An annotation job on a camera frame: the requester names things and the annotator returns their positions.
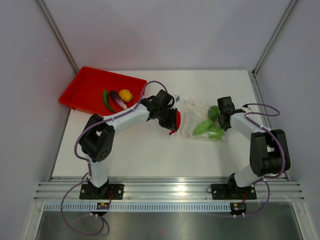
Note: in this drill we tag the aluminium mounting rail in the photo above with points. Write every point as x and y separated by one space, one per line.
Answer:
167 189

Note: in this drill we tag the red plastic tray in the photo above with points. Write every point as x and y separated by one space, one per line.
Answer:
85 92

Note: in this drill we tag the light green fake lime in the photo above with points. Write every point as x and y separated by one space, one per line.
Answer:
203 127

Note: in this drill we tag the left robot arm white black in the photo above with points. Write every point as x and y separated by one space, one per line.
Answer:
96 140

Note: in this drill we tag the dark green fake cucumber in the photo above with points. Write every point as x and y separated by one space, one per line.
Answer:
106 101

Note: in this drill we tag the purple fake eggplant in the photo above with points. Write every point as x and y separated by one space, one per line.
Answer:
117 99

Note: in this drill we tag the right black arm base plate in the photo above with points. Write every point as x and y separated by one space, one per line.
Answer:
224 192

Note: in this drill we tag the aluminium corner post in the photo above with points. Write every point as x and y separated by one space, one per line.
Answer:
275 35
44 9

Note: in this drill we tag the right aluminium corner post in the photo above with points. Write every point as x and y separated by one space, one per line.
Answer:
275 35

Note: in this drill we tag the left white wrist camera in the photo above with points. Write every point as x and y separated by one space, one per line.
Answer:
176 98

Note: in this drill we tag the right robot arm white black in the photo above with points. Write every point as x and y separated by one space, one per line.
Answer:
268 152

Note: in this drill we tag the left aluminium corner post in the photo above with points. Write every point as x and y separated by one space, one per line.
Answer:
44 9

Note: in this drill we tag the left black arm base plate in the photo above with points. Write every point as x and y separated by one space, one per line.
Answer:
108 191

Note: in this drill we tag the white slotted cable duct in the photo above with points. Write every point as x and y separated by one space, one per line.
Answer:
168 207

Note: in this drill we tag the yellow fake lemon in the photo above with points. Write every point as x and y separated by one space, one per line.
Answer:
125 95

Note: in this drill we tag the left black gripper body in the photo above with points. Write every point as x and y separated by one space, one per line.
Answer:
166 116

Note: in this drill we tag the dark green fake pepper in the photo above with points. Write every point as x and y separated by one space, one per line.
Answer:
213 112

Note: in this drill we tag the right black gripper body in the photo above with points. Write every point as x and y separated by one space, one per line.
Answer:
223 125

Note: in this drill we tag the clear zip top bag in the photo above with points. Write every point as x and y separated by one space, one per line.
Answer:
199 121

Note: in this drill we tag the light green fake guava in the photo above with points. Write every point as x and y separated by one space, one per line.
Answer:
215 133

